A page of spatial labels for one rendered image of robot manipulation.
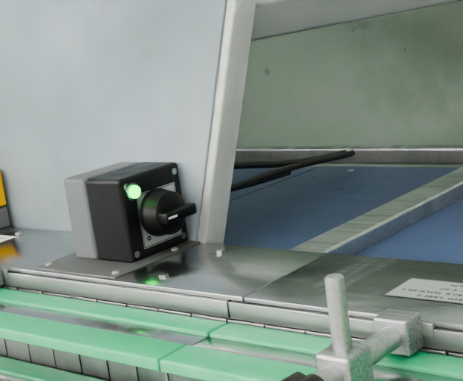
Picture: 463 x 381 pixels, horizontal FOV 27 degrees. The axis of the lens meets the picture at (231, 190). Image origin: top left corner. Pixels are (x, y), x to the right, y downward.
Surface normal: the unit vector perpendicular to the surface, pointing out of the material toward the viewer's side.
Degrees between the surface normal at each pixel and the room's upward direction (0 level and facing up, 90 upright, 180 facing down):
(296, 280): 90
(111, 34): 0
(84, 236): 0
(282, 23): 90
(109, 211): 0
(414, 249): 90
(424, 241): 90
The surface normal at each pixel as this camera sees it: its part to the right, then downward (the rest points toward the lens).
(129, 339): -0.14, -0.97
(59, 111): -0.63, 0.24
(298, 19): 0.77, 0.34
